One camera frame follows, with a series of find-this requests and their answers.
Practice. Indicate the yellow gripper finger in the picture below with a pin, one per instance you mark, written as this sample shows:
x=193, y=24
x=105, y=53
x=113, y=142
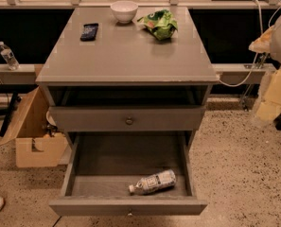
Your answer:
x=263, y=43
x=268, y=105

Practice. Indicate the clear plastic water bottle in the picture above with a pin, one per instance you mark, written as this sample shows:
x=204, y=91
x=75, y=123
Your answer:
x=153, y=183

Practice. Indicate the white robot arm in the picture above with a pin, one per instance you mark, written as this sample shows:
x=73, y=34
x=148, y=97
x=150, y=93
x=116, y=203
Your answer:
x=275, y=51

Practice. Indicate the grey drawer cabinet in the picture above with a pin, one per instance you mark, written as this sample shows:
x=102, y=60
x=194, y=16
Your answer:
x=125, y=66

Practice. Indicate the open grey bottom drawer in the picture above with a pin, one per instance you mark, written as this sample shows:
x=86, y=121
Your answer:
x=104, y=165

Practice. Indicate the closed grey upper drawer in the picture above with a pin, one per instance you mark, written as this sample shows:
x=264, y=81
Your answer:
x=127, y=118

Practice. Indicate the upright water bottle on ledge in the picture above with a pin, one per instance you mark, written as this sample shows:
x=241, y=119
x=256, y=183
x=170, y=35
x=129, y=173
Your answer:
x=8, y=56

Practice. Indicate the green chip bag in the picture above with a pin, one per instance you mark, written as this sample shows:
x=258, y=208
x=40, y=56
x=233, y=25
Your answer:
x=161, y=24

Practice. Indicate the white ceramic bowl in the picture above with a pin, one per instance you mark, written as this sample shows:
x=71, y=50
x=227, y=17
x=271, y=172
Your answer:
x=124, y=11

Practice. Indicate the cardboard box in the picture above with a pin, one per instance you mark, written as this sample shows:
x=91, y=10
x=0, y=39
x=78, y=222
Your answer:
x=27, y=129

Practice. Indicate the black pole left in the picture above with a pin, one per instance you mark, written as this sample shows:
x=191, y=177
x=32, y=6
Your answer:
x=10, y=109

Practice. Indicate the grey horizontal ledge rail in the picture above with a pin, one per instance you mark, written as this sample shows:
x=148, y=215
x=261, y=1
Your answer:
x=230, y=73

